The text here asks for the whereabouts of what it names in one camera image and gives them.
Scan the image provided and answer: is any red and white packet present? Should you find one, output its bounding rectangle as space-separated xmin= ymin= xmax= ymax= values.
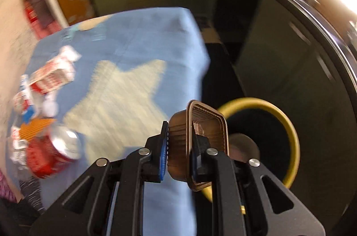
xmin=12 ymin=75 xmax=35 ymax=116
xmin=10 ymin=126 xmax=28 ymax=167

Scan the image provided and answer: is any dark bin with yellow rim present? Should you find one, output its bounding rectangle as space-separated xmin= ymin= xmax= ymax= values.
xmin=201 ymin=97 xmax=301 ymax=203

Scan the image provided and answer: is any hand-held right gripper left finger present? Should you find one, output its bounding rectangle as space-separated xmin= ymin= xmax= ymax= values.
xmin=29 ymin=121 xmax=170 ymax=236

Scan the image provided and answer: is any person's left forearm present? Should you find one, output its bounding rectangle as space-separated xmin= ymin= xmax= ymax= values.
xmin=0 ymin=171 xmax=18 ymax=202

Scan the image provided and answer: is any grey speckled cloth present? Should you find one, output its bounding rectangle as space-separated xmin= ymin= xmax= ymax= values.
xmin=19 ymin=177 xmax=46 ymax=212

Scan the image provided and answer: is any crumpled white paper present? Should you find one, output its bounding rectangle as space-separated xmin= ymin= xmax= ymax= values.
xmin=42 ymin=96 xmax=59 ymax=117

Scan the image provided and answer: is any red and white carton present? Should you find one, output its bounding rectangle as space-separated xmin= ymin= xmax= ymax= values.
xmin=29 ymin=46 xmax=81 ymax=94

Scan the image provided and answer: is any red soda can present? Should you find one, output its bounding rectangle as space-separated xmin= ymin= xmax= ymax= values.
xmin=26 ymin=126 xmax=83 ymax=179

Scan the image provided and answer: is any orange ridged wrapper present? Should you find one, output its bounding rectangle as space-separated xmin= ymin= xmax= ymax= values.
xmin=20 ymin=118 xmax=58 ymax=142

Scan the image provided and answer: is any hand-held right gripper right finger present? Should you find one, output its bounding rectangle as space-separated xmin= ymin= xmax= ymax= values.
xmin=190 ymin=134 xmax=327 ymax=236

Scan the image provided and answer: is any brown plastic tray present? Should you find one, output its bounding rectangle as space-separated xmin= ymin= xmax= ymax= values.
xmin=167 ymin=100 xmax=230 ymax=192

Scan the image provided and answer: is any blue star blanket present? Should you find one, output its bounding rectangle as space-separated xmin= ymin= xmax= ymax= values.
xmin=6 ymin=7 xmax=211 ymax=236

